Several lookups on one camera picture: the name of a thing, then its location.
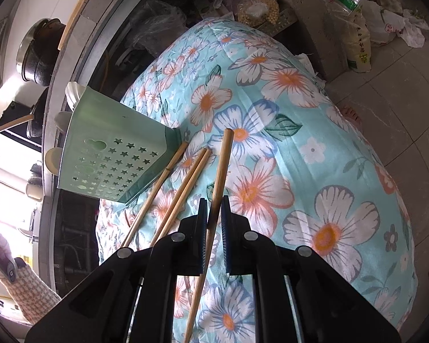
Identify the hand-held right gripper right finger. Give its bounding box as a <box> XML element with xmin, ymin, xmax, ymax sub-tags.
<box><xmin>220</xmin><ymin>195</ymin><xmax>403</xmax><ymax>343</ymax></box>

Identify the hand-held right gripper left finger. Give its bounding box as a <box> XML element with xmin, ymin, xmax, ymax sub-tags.
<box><xmin>24</xmin><ymin>198</ymin><xmax>208</xmax><ymax>343</ymax></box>

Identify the green star-perforated utensil holder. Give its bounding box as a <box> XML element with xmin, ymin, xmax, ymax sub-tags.
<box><xmin>56</xmin><ymin>86</ymin><xmax>182</xmax><ymax>204</ymax></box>

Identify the person's left forearm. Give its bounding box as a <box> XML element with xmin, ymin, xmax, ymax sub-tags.
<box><xmin>0</xmin><ymin>262</ymin><xmax>62</xmax><ymax>326</ymax></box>

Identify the teal floral blanket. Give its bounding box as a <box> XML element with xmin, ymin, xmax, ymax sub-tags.
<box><xmin>95</xmin><ymin>16</ymin><xmax>419</xmax><ymax>343</ymax></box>

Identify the black metal box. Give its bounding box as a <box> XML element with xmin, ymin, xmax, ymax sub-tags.
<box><xmin>0</xmin><ymin>101</ymin><xmax>33</xmax><ymax>134</ymax></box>

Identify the white ceramic spoon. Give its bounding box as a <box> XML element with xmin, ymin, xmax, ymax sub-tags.
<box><xmin>65</xmin><ymin>81</ymin><xmax>84</xmax><ymax>111</ymax></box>
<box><xmin>55</xmin><ymin>111</ymin><xmax>73</xmax><ymax>131</ymax></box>

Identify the black cooking pot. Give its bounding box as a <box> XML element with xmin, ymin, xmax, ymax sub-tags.
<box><xmin>16</xmin><ymin>18</ymin><xmax>67</xmax><ymax>86</ymax></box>

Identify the dark clear plastic bag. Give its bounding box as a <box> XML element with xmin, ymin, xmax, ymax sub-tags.
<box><xmin>125</xmin><ymin>0</ymin><xmax>186</xmax><ymax>58</ymax></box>

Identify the perforated metal bar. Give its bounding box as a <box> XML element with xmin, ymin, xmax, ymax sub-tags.
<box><xmin>261</xmin><ymin>9</ymin><xmax>297</xmax><ymax>31</ymax></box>

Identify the concrete pillar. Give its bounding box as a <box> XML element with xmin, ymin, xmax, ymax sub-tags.
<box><xmin>272</xmin><ymin>0</ymin><xmax>351</xmax><ymax>79</ymax></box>

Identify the clear bag of soybeans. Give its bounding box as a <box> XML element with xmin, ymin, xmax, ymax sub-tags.
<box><xmin>236</xmin><ymin>0</ymin><xmax>281</xmax><ymax>27</ymax></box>

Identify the printed rice bag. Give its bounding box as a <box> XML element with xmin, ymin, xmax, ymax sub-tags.
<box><xmin>316</xmin><ymin>0</ymin><xmax>374</xmax><ymax>74</ymax></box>

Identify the white plastic bag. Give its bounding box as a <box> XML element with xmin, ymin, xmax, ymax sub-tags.
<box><xmin>365</xmin><ymin>0</ymin><xmax>429</xmax><ymax>49</ymax></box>

